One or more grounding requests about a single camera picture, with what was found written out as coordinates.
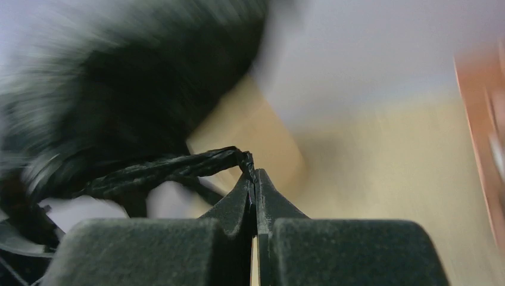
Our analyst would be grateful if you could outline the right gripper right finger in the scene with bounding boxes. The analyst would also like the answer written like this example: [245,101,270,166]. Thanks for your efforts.
[255,169,450,285]

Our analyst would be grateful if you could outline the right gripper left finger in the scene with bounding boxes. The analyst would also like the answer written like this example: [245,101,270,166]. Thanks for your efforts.
[42,176,254,286]

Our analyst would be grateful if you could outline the black plastic trash bag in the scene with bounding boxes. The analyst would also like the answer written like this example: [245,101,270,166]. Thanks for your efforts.
[1,1,272,248]

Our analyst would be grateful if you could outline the orange plastic file organizer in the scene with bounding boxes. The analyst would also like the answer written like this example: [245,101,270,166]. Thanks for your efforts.
[454,37,504,251]

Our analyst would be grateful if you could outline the beige round trash bin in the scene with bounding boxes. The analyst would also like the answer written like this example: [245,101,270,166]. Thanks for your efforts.
[188,76,306,200]

